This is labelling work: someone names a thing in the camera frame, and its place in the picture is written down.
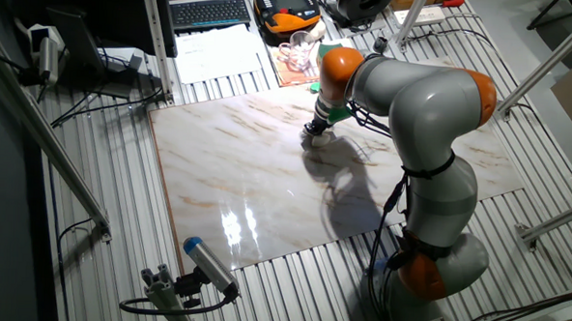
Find black monitor stand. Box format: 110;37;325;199
42;5;154;102

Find orange and black teach pendant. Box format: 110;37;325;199
251;0;323;37

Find marble pattern board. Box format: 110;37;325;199
140;42;531;291

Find thin black hanging cable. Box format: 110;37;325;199
54;216;94;321

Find black round reel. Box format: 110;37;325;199
330;0;396;31

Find silver camera on white mount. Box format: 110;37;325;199
25;22;65;87

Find small black plug adapter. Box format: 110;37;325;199
371;36;390;56

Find clear glass jug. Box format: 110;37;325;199
276;29;318;74

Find white rounded object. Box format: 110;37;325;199
304;19;328;42

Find black computer keyboard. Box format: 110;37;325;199
168;0;253;35

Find black monitor cables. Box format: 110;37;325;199
49;79;164;132

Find black camera cable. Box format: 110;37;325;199
118;288;238;320

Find aluminium frame post by monitor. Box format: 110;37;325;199
133;0;179;103

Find slanted aluminium beam with bracket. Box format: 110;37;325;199
490;0;572;126

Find orange and white cloth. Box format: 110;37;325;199
269;33;356;91

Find short aluminium profile stub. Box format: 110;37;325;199
138;263;200;321

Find long slanted aluminium beam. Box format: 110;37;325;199
0;41;121;244

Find white paper sheet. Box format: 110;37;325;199
171;20;267;89

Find black camera clamp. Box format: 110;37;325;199
172;266;210;311

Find low aluminium beam with bracket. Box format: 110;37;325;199
512;193;572;255

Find silver camera with blue cap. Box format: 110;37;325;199
181;235;243;300

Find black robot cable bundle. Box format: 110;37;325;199
334;51;417;321

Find white sponge block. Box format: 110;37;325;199
310;132;332;149

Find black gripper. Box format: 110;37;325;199
302;120;335;140

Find white power strip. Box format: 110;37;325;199
392;4;447;28

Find aluminium frame post by power strip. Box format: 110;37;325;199
392;0;430;54

